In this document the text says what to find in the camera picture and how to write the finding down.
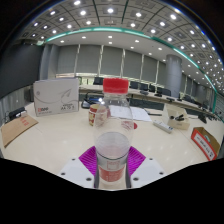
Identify brown cardboard box red label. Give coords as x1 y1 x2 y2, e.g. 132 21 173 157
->
190 126 222 162

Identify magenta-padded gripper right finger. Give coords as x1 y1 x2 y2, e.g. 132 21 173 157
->
125 145 167 190

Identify small black tabletop microphone unit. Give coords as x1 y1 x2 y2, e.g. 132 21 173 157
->
197 113 208 125

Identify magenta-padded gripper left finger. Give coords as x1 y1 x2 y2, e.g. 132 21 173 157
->
57 145 100 190

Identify black tabletop device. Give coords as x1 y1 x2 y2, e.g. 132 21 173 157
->
8 106 28 122

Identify group of desk microphone units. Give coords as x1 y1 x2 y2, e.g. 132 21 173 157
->
139 89 188 103

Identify group of ceiling lights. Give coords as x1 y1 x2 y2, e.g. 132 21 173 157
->
19 0 224 88

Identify white printer paper carton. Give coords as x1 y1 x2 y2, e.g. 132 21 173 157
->
32 77 81 118

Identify flat brown cardboard piece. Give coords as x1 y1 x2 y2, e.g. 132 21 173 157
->
0 114 39 149

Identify white printed paper sheet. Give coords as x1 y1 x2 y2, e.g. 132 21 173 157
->
109 105 153 123

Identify beige open cardboard box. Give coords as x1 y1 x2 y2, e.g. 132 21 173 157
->
161 103 191 131

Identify black tool in beige box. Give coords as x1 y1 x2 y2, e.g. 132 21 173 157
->
169 113 185 122

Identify long curved conference desk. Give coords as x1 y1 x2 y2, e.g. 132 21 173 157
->
78 83 224 121

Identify red and cream patterned mug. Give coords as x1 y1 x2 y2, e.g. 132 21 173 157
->
88 103 108 127

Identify row of black office chairs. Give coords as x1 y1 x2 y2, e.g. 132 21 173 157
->
93 76 201 103

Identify clear red-capped water bottle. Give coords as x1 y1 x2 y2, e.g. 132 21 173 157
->
92 77 135 191

